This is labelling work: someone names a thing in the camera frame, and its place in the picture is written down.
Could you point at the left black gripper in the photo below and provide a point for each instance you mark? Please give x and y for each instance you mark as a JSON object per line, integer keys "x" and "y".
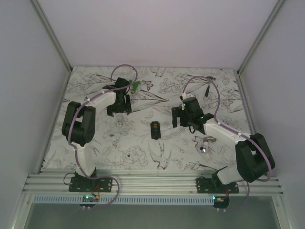
{"x": 127, "y": 108}

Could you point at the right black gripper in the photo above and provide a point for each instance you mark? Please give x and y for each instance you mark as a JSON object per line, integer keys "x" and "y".
{"x": 177, "y": 112}

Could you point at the black fuse box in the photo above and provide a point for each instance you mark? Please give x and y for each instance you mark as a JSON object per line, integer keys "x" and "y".
{"x": 155, "y": 130}

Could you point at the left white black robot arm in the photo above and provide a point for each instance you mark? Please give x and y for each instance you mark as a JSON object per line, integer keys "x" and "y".
{"x": 79, "y": 125}

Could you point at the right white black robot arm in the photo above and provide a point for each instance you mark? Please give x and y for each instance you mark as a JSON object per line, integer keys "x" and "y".
{"x": 254, "y": 160}

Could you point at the silver metal cylinder part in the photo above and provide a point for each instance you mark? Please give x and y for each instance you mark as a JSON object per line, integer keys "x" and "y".
{"x": 209, "y": 139}

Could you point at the small black hammer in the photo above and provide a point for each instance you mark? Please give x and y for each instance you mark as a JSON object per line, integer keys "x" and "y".
{"x": 208, "y": 87}

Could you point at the white blue capped part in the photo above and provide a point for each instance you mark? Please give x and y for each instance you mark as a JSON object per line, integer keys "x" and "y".
{"x": 204, "y": 148}

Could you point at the floral patterned table mat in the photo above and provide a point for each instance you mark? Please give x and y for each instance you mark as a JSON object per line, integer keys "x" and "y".
{"x": 124, "y": 142}

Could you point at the right controller board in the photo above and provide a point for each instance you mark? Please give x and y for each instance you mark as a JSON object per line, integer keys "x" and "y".
{"x": 221, "y": 202}

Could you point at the controller board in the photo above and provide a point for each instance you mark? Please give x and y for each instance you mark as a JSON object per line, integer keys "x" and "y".
{"x": 89, "y": 201}
{"x": 221, "y": 202}

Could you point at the left controller board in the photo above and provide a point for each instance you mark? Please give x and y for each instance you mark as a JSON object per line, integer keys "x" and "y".
{"x": 89, "y": 201}

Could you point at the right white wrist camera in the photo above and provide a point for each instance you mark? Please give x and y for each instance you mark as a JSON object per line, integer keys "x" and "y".
{"x": 183, "y": 97}

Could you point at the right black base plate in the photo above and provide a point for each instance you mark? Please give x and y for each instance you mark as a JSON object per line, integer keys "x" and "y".
{"x": 213, "y": 186}

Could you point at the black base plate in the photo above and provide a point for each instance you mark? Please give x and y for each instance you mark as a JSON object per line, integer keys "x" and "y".
{"x": 82, "y": 184}
{"x": 213, "y": 186}

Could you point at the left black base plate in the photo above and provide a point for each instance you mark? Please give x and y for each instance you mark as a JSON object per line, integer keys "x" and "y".
{"x": 82, "y": 184}

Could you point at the aluminium rail frame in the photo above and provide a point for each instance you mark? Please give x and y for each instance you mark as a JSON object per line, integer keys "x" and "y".
{"x": 155, "y": 182}

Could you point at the slotted grey cable duct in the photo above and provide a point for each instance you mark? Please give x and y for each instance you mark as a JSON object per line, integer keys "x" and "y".
{"x": 128, "y": 200}

